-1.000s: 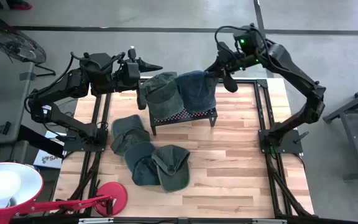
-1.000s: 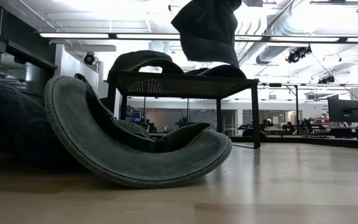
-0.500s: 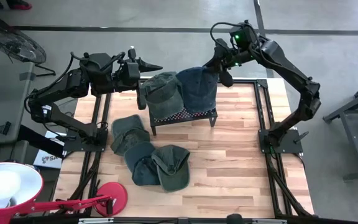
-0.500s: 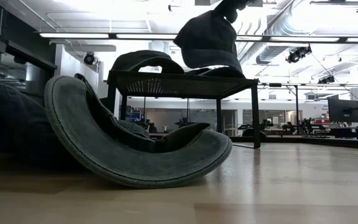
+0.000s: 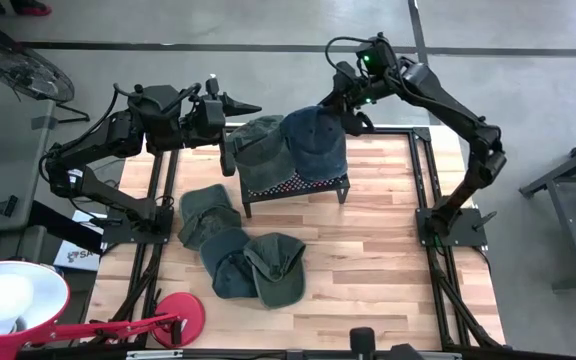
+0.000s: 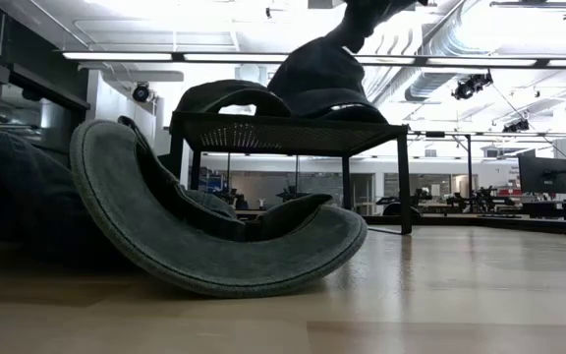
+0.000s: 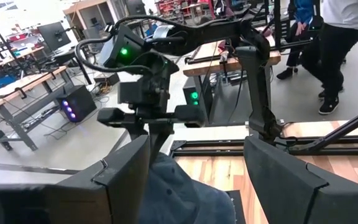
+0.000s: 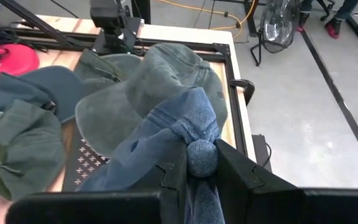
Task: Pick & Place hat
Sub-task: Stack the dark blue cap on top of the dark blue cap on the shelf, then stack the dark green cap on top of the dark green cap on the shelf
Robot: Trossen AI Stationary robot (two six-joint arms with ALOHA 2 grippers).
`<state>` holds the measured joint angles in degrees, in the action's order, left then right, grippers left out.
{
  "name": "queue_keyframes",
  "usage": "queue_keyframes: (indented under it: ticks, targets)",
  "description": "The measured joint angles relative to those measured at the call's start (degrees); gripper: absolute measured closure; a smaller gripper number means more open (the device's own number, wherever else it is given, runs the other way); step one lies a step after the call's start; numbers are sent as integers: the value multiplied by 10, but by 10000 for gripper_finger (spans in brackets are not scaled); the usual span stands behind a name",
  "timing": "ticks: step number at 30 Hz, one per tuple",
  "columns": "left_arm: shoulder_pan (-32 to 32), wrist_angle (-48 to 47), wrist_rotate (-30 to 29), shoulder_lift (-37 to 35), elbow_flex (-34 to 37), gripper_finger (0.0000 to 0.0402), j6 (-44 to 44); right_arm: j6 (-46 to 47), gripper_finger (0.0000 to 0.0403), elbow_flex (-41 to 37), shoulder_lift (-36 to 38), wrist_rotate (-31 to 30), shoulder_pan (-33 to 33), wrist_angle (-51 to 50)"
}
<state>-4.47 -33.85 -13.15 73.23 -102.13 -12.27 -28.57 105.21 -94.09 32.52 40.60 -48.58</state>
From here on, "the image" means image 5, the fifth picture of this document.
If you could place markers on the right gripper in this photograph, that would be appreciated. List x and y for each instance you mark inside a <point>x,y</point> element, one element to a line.
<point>350,90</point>

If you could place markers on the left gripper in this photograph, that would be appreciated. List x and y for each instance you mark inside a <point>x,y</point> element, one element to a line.
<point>208,122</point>

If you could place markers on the green denim baseball cap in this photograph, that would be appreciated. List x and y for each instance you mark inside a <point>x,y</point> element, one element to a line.
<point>208,215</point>
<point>278,275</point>
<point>263,155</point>

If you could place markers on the blue denim baseball cap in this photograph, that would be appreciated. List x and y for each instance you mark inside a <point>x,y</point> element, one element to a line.
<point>315,145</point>
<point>228,270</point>

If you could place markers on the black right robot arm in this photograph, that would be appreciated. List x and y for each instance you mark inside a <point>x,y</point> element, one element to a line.
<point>448,105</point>

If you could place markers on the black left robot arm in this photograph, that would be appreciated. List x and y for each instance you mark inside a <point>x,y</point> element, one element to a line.
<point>118,135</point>

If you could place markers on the black perforated metal stand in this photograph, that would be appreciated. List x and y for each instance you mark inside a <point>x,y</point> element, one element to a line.
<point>288,189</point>

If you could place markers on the red desk lamp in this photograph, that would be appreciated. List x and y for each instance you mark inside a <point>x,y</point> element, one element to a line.
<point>178,312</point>

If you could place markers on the white cardboard box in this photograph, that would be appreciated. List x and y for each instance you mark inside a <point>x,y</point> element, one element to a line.
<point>75,255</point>

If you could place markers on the black floor fan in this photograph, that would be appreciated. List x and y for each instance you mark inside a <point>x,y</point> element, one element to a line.
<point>23,72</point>

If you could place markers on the grey metal side table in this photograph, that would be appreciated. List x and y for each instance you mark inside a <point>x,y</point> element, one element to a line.
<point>568,215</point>

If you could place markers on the person's foot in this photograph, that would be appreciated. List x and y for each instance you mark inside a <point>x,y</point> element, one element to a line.
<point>30,7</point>

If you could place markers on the white light bulb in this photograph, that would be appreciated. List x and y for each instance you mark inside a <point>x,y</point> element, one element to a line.
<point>0,300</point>

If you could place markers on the black aluminium table frame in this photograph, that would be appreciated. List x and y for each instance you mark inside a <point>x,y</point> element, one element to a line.
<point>420,134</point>

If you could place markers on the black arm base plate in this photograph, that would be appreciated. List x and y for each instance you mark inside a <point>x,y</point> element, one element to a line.
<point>118,232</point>
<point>468,235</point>

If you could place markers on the black table-level camera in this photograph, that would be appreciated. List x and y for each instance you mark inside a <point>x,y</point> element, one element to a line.
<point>362,342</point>

